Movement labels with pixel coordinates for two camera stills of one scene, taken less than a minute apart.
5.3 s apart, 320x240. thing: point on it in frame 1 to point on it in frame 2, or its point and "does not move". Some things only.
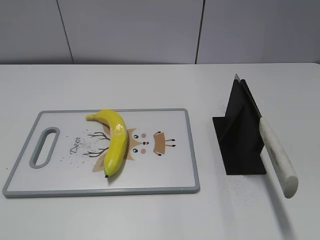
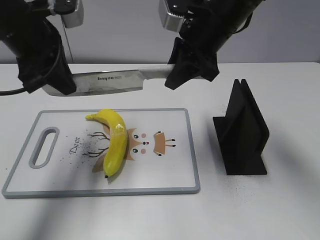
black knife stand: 238,133 does not move
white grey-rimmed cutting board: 160,157 does not move
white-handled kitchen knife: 275,150 to 110,82
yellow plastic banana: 117,149 does not move
